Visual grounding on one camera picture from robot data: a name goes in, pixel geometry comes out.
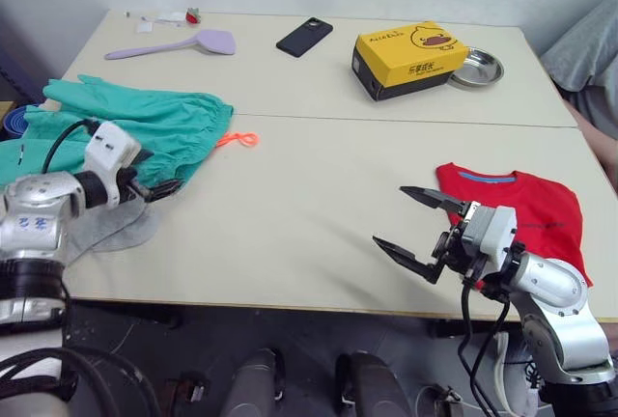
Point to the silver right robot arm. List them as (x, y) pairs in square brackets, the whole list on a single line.
[(555, 291)]

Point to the grey sock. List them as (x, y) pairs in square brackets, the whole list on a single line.
[(142, 226), (92, 226)]

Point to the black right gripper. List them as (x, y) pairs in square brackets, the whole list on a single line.
[(456, 253)]

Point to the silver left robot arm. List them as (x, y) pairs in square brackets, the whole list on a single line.
[(36, 204)]

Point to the dark rounded shape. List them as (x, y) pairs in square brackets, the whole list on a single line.
[(372, 385), (253, 383)]

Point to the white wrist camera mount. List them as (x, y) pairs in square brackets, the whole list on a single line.
[(492, 231), (110, 147)]

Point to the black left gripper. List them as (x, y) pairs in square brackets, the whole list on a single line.
[(129, 185)]

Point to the small white paper scrap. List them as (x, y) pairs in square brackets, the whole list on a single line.
[(144, 27)]

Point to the round steel bowl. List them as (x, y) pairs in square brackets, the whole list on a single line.
[(480, 69)]

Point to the black smartphone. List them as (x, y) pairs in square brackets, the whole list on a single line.
[(304, 37)]

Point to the person in grey clothes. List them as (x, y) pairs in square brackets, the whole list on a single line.
[(589, 50)]

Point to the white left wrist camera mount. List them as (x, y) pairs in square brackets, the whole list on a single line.
[(110, 147)]

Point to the red t-shirt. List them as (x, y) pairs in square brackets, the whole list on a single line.
[(545, 209)]

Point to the lilac silicone spatula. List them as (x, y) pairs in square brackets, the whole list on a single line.
[(212, 42)]

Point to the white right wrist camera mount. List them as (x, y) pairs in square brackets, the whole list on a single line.
[(492, 231)]

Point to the small red green strawberry toy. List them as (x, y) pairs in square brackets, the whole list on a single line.
[(193, 16)]

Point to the yellow duck print box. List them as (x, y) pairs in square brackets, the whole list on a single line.
[(410, 57)]

